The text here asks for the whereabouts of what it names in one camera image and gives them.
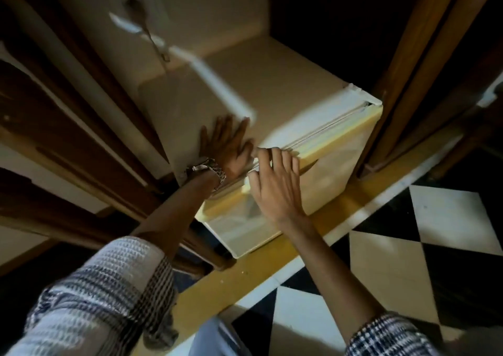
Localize person's left hand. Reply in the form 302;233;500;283
198;115;256;180

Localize person's right hand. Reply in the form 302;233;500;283
248;147;308;223

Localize white mini fridge door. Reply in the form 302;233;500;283
195;102;384;260

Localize small white mini fridge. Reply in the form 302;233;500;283
138;37;384;260

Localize person's right forearm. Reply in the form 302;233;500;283
276;214;387;344

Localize person's left forearm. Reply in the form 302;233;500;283
131;171;221;263

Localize silver metal wristwatch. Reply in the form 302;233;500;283
185;157;228;192

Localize yellow wooden cabinet base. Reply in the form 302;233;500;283
132;122;464;356

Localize brown wooden cabinet door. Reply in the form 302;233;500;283
0;0;236;272
354;0;503;179

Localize dark power plug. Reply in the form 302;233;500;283
125;0;149;20

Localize light blue trousers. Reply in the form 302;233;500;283
189;316;253;356

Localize checkered shirt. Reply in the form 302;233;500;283
6;236;441;356

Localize white power cable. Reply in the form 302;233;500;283
109;12;257;123

